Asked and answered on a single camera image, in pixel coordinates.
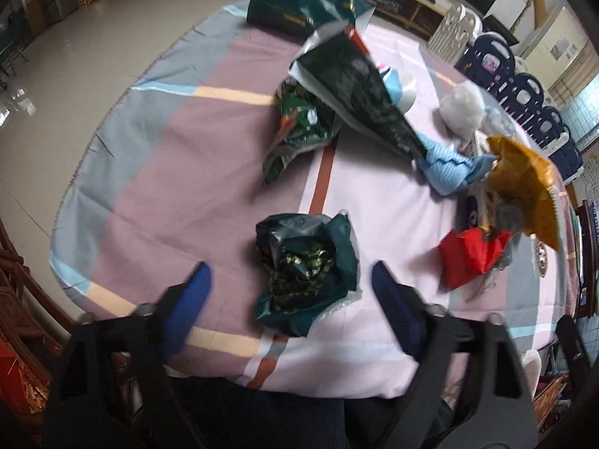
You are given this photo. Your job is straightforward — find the red wrapper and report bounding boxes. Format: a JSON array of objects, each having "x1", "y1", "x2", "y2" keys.
[{"x1": 438, "y1": 226, "x2": 512, "y2": 290}]

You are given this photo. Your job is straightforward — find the yellow snack bag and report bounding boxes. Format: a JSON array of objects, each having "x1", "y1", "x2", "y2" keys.
[{"x1": 487, "y1": 136, "x2": 560, "y2": 251}]

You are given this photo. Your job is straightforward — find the dark green foil wrapper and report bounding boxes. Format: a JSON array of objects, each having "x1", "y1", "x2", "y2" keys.
[{"x1": 255, "y1": 210, "x2": 361, "y2": 337}]

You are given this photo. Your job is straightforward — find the light blue cloth rag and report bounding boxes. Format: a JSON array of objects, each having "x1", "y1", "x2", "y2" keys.
[{"x1": 415, "y1": 133, "x2": 498, "y2": 197}]

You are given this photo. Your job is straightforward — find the white plastic bag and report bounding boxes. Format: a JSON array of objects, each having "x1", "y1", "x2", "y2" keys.
[{"x1": 439, "y1": 81, "x2": 485, "y2": 143}]

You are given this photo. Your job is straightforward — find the green snack wrapper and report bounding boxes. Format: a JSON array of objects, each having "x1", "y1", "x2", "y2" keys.
[{"x1": 262, "y1": 77, "x2": 345, "y2": 184}]

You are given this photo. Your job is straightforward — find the large dark green snack bag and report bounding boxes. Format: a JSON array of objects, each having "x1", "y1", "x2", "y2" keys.
[{"x1": 288, "y1": 21, "x2": 428, "y2": 161}]

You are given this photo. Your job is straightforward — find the striped paper cup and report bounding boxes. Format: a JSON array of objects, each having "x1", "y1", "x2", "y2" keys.
[{"x1": 378, "y1": 66, "x2": 417, "y2": 114}]

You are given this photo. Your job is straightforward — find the plaid pastel tablecloth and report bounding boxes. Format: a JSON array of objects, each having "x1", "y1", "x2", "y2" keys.
[{"x1": 50, "y1": 1, "x2": 578, "y2": 398}]

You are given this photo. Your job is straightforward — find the clear crumpled plastic wrapper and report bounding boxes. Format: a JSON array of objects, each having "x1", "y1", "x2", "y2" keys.
[{"x1": 481, "y1": 106, "x2": 517, "y2": 139}]

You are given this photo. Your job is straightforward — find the white air conditioner cabinet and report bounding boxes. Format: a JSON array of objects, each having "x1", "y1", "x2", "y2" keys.
[{"x1": 521, "y1": 6, "x2": 588, "y2": 89}]

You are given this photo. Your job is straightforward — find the white plastic chair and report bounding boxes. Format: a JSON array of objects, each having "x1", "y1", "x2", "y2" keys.
[{"x1": 426, "y1": 4, "x2": 483, "y2": 66}]

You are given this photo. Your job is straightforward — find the dark green gift bag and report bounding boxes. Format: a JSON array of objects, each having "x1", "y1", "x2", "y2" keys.
[{"x1": 247, "y1": 0, "x2": 375, "y2": 39}]

